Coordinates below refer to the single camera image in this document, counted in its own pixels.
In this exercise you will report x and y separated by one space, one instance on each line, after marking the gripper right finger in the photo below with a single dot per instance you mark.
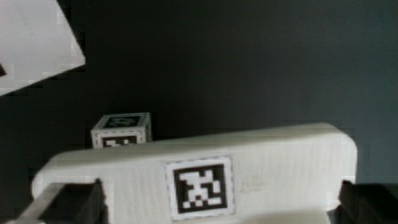
367 203

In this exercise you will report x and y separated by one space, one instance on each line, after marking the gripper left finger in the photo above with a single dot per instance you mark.
69 204

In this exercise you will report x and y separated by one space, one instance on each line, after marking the white chair back frame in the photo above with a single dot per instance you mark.
247 177

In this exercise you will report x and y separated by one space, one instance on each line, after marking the white chair leg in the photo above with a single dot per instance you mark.
120 129

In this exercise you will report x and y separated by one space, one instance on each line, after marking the white U-shaped fence frame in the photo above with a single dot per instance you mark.
39 49

